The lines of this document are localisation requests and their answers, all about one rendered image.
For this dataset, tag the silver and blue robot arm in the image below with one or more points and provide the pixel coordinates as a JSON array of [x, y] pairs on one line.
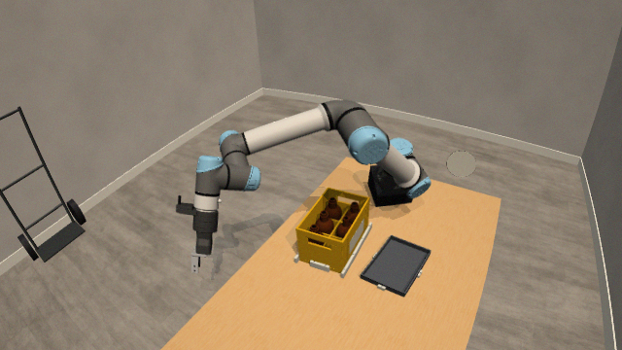
[[366, 143]]

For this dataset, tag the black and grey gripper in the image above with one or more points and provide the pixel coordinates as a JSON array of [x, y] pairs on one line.
[[205, 223]]

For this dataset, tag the yellow crate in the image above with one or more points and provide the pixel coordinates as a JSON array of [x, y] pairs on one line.
[[336, 255]]

